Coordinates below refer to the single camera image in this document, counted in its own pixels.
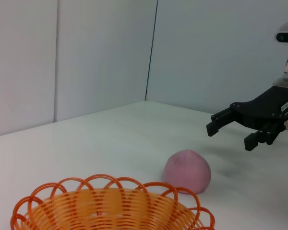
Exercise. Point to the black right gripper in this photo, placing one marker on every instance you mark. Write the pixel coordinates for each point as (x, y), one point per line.
(266, 107)

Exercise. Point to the orange woven plastic basket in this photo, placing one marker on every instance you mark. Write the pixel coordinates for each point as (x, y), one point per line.
(98, 198)

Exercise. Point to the pink peach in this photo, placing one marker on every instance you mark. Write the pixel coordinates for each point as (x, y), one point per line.
(187, 170)

